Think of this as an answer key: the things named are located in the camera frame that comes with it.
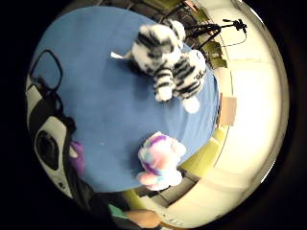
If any purple plush toy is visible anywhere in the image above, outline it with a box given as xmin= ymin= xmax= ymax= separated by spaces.
xmin=69 ymin=140 xmax=86 ymax=177

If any the person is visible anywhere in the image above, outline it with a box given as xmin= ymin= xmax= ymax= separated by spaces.
xmin=68 ymin=176 xmax=165 ymax=230

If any pastel rainbow plush toy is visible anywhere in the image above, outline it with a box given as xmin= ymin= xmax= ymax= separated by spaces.
xmin=136 ymin=130 xmax=187 ymax=192

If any black and white striped plush toy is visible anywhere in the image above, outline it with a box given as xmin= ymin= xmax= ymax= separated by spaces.
xmin=110 ymin=18 xmax=208 ymax=115

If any yellow-green bench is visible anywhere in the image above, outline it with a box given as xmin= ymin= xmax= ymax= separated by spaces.
xmin=178 ymin=126 xmax=230 ymax=178

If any brown cardboard box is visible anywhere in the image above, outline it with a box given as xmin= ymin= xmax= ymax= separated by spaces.
xmin=218 ymin=95 xmax=238 ymax=127

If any yellow-green chair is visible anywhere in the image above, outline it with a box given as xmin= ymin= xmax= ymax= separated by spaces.
xmin=202 ymin=40 xmax=228 ymax=70

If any black camera tripod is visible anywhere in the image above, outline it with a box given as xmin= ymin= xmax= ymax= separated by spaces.
xmin=184 ymin=18 xmax=248 ymax=52

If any thin black cable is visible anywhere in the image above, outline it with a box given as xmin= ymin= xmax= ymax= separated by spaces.
xmin=222 ymin=29 xmax=248 ymax=48

